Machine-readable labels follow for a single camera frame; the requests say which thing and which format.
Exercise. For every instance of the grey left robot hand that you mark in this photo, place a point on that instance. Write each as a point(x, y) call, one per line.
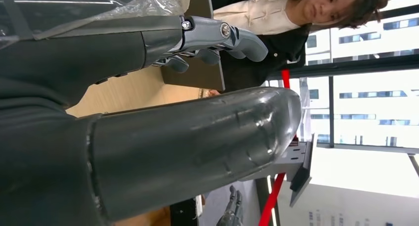
point(183, 142)

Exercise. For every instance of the black window frame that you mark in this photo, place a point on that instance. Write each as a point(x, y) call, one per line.
point(360, 65)

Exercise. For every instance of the grey laptop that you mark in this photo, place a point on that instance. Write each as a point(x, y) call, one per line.
point(196, 77)

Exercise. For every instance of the white building outside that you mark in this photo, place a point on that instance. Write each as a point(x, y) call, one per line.
point(376, 110)

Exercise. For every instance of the person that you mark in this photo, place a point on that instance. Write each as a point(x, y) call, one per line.
point(278, 24)

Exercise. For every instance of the silver kiosk screen stand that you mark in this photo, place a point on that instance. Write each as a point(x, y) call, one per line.
point(294, 162)

